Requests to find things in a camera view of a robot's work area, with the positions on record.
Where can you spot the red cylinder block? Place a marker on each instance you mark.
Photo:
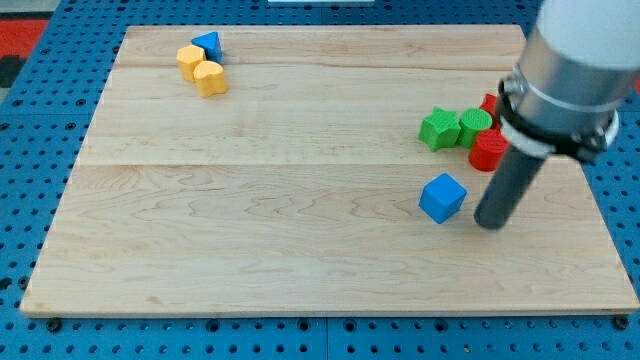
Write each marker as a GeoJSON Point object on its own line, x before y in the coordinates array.
{"type": "Point", "coordinates": [488, 150]}

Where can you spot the yellow hexagon block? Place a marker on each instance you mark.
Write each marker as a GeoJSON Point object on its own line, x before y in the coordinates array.
{"type": "Point", "coordinates": [188, 58]}

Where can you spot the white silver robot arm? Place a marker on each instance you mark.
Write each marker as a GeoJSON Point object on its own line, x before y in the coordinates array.
{"type": "Point", "coordinates": [578, 64]}

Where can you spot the blue triangle block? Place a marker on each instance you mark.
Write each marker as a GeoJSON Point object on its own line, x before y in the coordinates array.
{"type": "Point", "coordinates": [211, 44]}

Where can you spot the green star block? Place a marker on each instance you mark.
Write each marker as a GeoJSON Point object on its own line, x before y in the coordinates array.
{"type": "Point", "coordinates": [440, 129]}

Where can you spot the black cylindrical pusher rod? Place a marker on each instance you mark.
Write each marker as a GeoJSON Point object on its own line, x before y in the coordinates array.
{"type": "Point", "coordinates": [511, 180]}

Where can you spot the wooden board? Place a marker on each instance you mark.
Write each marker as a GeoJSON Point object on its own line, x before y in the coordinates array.
{"type": "Point", "coordinates": [296, 192]}

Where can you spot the blue cube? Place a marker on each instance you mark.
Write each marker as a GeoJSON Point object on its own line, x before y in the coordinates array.
{"type": "Point", "coordinates": [442, 197]}

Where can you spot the green cylinder block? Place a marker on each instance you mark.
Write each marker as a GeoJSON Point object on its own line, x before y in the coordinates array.
{"type": "Point", "coordinates": [472, 122]}

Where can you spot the yellow heart block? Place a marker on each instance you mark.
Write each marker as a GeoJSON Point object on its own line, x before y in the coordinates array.
{"type": "Point", "coordinates": [210, 79]}

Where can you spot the red block behind arm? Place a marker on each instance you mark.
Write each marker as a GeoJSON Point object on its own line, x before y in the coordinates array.
{"type": "Point", "coordinates": [489, 105]}

